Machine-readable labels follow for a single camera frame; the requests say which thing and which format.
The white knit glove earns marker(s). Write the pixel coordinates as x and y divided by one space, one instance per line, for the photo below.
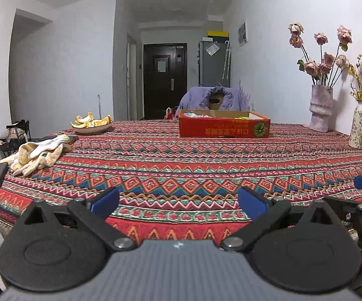
49 145

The yellow-green triangular snack packet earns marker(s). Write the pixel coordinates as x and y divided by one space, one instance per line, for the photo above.
242 118

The white paper notice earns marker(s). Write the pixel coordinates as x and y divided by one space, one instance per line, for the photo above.
161 66

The grey refrigerator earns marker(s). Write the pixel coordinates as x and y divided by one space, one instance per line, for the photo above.
207 69

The dark entrance door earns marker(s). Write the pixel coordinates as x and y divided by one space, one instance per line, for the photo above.
165 94

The plate of fruit peels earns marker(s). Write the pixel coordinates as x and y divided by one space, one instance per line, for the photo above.
90 120

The clear plastic bag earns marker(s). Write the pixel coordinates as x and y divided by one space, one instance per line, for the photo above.
212 49

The cream knit glove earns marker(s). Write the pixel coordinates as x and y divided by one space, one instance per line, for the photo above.
32 161

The white printed snack packet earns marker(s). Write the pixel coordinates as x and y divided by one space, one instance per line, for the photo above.
192 116

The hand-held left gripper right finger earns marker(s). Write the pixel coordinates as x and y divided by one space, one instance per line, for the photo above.
252 202

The white wall panel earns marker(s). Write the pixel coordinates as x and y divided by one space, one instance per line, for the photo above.
243 34

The floral patterned slim vase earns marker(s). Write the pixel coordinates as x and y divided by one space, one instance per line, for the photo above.
358 125

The red cardboard box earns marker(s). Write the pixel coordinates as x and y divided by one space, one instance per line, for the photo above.
218 128

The shallow plate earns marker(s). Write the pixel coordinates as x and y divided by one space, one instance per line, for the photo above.
91 129

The black folding chair with bag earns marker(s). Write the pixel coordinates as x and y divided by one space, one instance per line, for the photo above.
17 131

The dried pink rose bouquet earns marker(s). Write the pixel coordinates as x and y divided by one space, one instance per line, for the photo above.
325 64

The pink textured vase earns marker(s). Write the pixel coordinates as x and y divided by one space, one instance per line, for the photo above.
321 106

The red plastic bag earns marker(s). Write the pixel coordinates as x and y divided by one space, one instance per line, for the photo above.
171 113

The yellow box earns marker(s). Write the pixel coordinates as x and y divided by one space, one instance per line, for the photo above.
217 34

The purple puffer jacket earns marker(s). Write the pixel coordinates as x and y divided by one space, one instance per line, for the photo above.
193 98

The white folded umbrella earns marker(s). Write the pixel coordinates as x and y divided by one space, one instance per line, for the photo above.
226 59

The brown wooden chair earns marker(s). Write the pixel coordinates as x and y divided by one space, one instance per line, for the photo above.
216 102

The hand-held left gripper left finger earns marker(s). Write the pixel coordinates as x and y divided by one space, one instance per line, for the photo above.
105 201

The pink snack packet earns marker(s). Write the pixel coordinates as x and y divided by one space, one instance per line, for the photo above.
206 116

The white interior glass door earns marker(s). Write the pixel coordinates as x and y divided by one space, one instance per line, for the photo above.
133 81

